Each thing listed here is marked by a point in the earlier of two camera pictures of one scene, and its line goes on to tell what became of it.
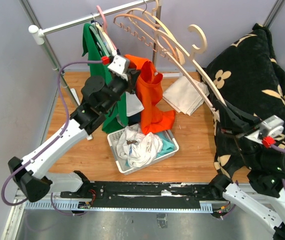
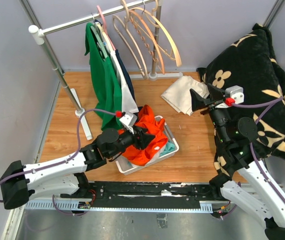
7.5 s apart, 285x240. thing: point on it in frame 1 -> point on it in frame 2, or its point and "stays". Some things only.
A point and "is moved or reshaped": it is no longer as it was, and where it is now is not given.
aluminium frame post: x=273 y=13 stays
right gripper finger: x=251 y=118 -> x=216 y=94
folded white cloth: x=182 y=96 stays
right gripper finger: x=229 y=120 -> x=198 y=102
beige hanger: x=183 y=57 -> x=128 y=40
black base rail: x=116 y=194 stays
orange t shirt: x=149 y=82 -> x=142 y=157
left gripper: x=130 y=83 -> x=144 y=139
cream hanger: x=180 y=53 is moved or reshaped
